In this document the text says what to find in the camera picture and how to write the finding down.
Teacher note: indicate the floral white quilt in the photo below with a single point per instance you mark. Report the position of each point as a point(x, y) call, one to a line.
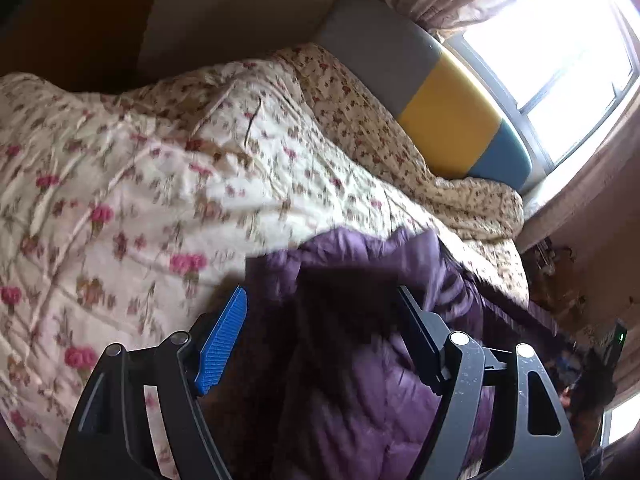
point(122, 216)

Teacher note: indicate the window with frame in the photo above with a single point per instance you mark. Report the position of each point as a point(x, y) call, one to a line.
point(558, 69)

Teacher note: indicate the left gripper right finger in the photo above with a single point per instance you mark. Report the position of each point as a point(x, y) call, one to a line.
point(529, 436)

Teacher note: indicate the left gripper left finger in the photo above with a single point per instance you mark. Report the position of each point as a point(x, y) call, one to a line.
point(130, 391)

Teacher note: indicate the right pink curtain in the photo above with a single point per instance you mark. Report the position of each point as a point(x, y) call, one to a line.
point(601, 203)

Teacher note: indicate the grey yellow teal headboard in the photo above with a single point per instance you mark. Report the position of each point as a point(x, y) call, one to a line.
point(455, 123)

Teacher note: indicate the cluttered wooden side furniture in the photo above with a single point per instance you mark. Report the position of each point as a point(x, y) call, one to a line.
point(588, 299)

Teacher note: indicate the small-floral beige duvet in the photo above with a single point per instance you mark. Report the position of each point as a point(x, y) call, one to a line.
point(351, 117)

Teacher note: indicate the purple down jacket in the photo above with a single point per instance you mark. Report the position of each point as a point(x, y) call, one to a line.
point(320, 385)

